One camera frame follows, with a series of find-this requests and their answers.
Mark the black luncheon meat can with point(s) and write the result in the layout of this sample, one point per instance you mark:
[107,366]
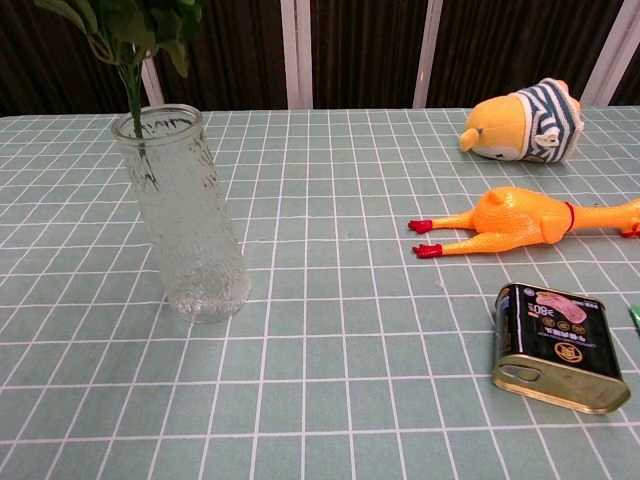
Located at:
[560,345]

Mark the white metal frame post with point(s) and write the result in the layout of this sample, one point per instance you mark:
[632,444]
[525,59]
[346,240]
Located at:
[612,50]
[427,50]
[152,85]
[296,50]

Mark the yellow rubber chicken toy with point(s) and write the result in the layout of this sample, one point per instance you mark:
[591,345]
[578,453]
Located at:
[515,215]

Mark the yellow plush toy striped shirt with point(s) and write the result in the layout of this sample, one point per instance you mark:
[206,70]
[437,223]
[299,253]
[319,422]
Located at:
[505,127]

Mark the green checked tablecloth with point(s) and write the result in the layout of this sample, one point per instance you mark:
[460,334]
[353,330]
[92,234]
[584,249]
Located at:
[325,300]

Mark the pink artificial rose bouquet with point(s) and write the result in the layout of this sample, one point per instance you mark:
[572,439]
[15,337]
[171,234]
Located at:
[132,30]

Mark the transparent textured glass vase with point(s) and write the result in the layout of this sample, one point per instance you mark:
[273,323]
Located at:
[200,260]

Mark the green sachet packet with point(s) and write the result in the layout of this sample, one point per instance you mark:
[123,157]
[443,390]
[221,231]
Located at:
[635,316]

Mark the black pleated curtain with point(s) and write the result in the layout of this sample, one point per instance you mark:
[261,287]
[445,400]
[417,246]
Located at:
[240,50]

